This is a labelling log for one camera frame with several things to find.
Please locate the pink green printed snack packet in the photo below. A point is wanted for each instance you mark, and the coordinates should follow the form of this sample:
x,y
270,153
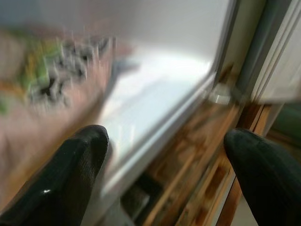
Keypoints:
x,y
47,70

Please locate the wooden slatted rack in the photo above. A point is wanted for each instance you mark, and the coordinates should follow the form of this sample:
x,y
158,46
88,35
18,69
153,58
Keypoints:
x,y
188,146

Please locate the silver mini fridge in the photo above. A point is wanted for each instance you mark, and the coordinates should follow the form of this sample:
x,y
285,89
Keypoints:
x,y
164,35

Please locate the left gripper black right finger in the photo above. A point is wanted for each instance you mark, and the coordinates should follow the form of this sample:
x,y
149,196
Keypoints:
x,y
270,179

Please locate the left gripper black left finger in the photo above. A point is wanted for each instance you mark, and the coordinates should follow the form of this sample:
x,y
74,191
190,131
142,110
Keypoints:
x,y
58,183

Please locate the green glass door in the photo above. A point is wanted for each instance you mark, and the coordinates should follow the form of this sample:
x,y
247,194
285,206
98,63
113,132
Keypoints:
x,y
289,120

